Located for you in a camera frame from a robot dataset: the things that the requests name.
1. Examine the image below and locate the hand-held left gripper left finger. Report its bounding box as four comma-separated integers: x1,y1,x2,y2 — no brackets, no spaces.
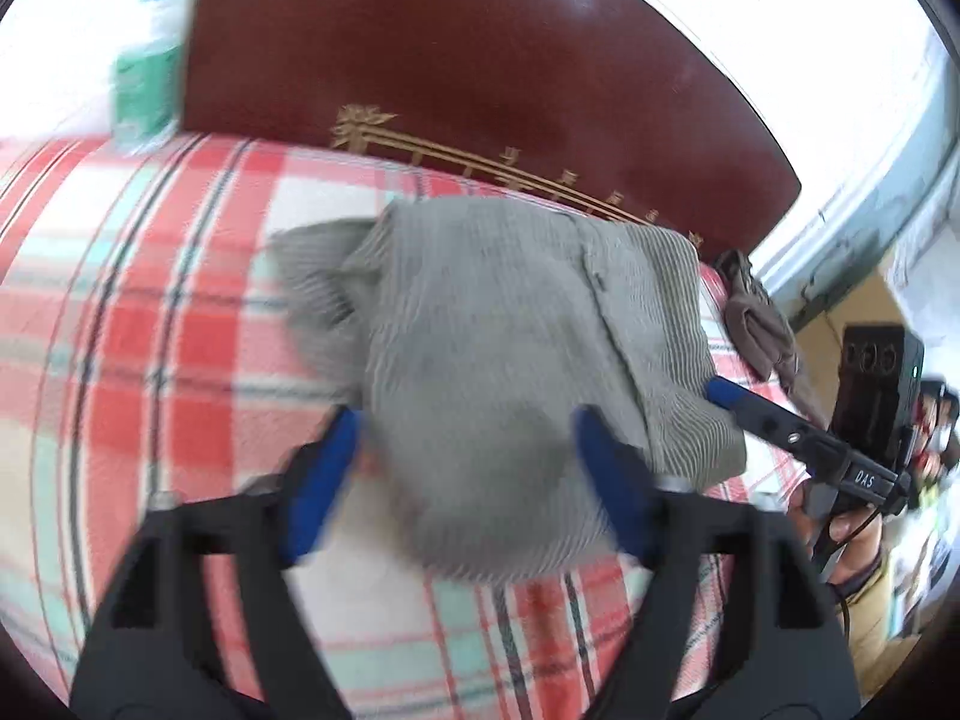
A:
71,409,362,720

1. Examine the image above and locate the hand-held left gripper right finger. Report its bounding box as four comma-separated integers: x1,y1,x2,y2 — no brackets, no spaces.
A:
574,405,860,720

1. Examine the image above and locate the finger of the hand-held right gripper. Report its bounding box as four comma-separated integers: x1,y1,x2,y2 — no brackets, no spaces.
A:
705,377,827,467

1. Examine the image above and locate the grey striped shirt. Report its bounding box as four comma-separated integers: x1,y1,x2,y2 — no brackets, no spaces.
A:
268,195,749,584

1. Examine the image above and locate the person's right hand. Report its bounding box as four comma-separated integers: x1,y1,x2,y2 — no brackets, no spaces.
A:
787,480,887,587

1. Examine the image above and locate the brown crumpled cloth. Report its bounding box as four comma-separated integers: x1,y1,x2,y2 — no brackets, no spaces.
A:
715,250,827,422

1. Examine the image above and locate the person's khaki pants leg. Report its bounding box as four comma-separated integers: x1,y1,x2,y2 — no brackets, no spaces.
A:
844,574,905,700

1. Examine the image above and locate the red plaid bed sheet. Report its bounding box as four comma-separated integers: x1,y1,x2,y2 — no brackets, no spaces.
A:
0,131,818,720

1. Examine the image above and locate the dark wooden headboard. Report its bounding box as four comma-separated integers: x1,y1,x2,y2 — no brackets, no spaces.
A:
184,0,803,242

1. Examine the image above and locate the green label plastic bottle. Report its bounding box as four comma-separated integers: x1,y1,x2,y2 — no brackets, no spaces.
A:
111,0,190,152

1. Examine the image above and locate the black cable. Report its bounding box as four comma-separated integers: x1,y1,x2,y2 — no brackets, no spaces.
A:
814,514,857,642

